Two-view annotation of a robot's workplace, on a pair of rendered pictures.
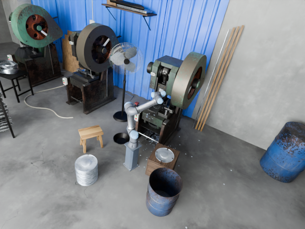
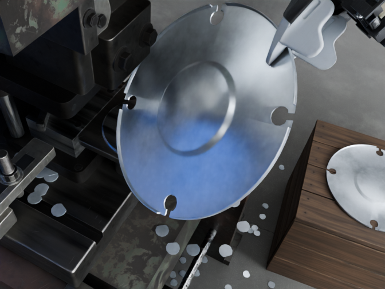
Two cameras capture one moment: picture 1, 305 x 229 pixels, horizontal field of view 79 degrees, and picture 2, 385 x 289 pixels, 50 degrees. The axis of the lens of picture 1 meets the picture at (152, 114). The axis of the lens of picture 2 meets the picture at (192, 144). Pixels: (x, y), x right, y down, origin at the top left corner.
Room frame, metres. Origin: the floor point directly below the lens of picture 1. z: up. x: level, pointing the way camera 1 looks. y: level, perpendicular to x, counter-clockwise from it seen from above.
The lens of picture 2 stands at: (2.57, 0.38, 1.28)
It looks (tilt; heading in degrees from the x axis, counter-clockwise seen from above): 51 degrees down; 266
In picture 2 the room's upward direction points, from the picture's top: 8 degrees clockwise
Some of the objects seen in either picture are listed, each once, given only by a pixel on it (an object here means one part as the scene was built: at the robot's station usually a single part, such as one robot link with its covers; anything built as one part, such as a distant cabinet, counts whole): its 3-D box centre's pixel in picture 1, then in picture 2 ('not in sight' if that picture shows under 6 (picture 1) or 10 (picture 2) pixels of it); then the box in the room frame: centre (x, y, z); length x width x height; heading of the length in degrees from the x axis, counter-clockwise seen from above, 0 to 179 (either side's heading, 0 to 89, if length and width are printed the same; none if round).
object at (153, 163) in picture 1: (162, 162); (352, 216); (1.99, -0.29, 0.18); 0.40 x 0.38 x 0.35; 163
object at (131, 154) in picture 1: (131, 155); not in sight; (1.99, 0.20, 0.23); 0.19 x 0.19 x 0.45; 50
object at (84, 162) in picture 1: (86, 162); not in sight; (1.63, 0.77, 0.32); 0.29 x 0.29 x 0.01
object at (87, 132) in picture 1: (91, 138); not in sight; (2.25, 0.94, 0.16); 0.34 x 0.24 x 0.34; 128
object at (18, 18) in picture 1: (41, 42); not in sight; (4.46, 2.96, 0.87); 1.53 x 0.99 x 1.74; 159
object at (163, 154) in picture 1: (164, 154); (377, 185); (1.99, -0.29, 0.35); 0.29 x 0.29 x 0.01
